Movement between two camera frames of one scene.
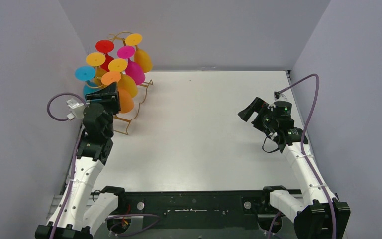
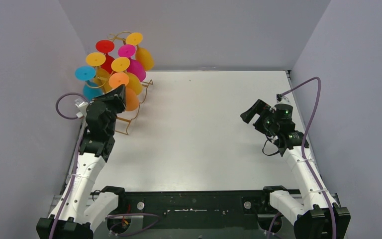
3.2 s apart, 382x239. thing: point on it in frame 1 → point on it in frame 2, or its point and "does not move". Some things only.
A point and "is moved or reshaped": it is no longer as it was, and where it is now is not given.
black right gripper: [259, 103] does not move
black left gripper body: [102, 97] → [112, 98]
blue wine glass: [86, 73] does not move
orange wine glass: [127, 102] is moved or reshaped
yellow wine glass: [127, 83] is moved or reshaped
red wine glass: [105, 46] does not move
